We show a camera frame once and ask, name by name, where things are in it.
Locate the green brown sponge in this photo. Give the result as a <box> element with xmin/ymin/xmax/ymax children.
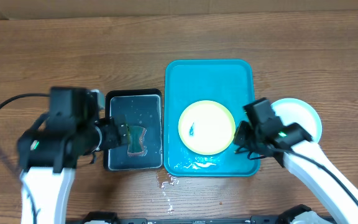
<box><xmin>127</xmin><ymin>126</ymin><xmax>147</xmax><ymax>156</ymax></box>

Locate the yellow-green plate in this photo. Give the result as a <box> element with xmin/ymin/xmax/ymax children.
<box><xmin>178</xmin><ymin>100</ymin><xmax>236</xmax><ymax>156</ymax></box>

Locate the light blue plate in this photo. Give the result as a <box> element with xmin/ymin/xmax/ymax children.
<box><xmin>272</xmin><ymin>98</ymin><xmax>323</xmax><ymax>142</ymax></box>

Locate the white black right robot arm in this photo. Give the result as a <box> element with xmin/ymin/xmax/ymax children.
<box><xmin>234</xmin><ymin>118</ymin><xmax>358</xmax><ymax>223</ymax></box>

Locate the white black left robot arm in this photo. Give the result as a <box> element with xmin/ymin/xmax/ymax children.
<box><xmin>17</xmin><ymin>87</ymin><xmax>129</xmax><ymax>223</ymax></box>

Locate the black water tray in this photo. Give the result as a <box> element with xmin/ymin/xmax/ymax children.
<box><xmin>104</xmin><ymin>88</ymin><xmax>163</xmax><ymax>171</ymax></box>

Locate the blue plastic tray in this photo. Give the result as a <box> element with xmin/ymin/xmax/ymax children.
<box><xmin>163</xmin><ymin>59</ymin><xmax>260</xmax><ymax>177</ymax></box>

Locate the cardboard backdrop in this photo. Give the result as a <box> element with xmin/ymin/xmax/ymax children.
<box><xmin>0</xmin><ymin>0</ymin><xmax>358</xmax><ymax>20</ymax></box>

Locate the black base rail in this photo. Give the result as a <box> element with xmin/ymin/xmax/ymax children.
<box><xmin>67</xmin><ymin>211</ymin><xmax>335</xmax><ymax>224</ymax></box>

